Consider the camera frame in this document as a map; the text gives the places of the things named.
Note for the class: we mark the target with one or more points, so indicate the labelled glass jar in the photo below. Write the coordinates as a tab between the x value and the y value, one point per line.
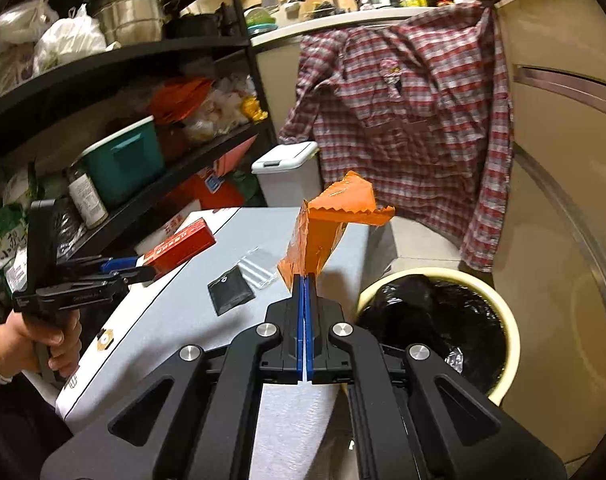
88	200

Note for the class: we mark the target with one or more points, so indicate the red orange printed package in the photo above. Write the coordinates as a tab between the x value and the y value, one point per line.
208	185

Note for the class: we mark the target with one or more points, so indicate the red cardboard box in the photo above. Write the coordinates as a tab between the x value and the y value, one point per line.
183	247

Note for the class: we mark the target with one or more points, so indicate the yellow trash bin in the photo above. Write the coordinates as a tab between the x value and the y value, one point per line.
508	350

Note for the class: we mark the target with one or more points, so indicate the orange snack packet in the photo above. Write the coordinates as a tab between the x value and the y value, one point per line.
323	230

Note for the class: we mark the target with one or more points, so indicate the stacked steel pots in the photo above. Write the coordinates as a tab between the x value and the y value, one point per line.
128	15

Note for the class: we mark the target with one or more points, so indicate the green white food packet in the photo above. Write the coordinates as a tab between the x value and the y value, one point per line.
3	240

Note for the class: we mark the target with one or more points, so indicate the orange plastic bags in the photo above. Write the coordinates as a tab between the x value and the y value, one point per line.
180	97

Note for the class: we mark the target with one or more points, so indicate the green stacked bowls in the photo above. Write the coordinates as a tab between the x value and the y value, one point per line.
260	22

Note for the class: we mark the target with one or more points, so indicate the black foil packet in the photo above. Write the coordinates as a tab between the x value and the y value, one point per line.
230	290

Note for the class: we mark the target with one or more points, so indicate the brown cutting board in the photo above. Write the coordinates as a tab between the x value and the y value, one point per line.
333	0

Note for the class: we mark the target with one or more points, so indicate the white lidded bin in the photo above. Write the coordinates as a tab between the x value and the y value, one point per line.
288	180

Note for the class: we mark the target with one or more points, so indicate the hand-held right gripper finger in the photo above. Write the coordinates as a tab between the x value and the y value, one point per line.
308	320
299	320

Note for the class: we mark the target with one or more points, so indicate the teal storage box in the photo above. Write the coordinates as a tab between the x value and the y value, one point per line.
123	165

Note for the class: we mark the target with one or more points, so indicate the clear bag of dark food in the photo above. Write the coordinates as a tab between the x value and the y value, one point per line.
68	220

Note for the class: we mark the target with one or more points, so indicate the grey tablecloth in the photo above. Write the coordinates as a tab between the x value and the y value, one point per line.
263	240

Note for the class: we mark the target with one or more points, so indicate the red plaid shirt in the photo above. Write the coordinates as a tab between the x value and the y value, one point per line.
408	125

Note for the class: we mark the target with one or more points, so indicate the clear plastic bag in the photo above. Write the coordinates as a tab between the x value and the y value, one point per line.
258	270

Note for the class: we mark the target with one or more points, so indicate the person's left hand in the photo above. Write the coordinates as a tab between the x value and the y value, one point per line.
18	335

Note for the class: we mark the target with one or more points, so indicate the white kitchen counter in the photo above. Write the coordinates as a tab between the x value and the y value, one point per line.
333	22

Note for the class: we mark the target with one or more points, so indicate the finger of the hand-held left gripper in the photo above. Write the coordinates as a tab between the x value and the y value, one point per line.
120	262
138	275

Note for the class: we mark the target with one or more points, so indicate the black cooking pot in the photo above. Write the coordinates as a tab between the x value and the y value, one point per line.
193	22

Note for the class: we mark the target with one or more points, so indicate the black bin liner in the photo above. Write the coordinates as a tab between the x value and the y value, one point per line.
433	310

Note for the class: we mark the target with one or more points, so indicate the black shelving rack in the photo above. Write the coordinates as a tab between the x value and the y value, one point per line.
133	60

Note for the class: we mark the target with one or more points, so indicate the yellow plastic bag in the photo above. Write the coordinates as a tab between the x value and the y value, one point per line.
253	110

